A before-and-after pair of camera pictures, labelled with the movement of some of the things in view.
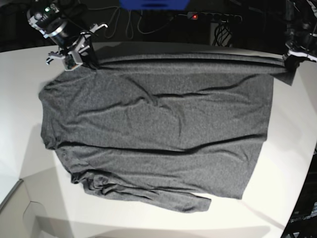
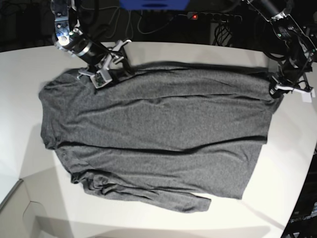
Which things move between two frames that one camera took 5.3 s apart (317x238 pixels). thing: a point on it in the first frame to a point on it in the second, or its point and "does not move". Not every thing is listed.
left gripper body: x=82 y=48 to x=101 y=75
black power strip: x=211 y=17 does not move
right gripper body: x=292 y=59 to x=280 y=89
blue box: x=154 y=5 does not move
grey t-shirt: x=173 y=131 does not move
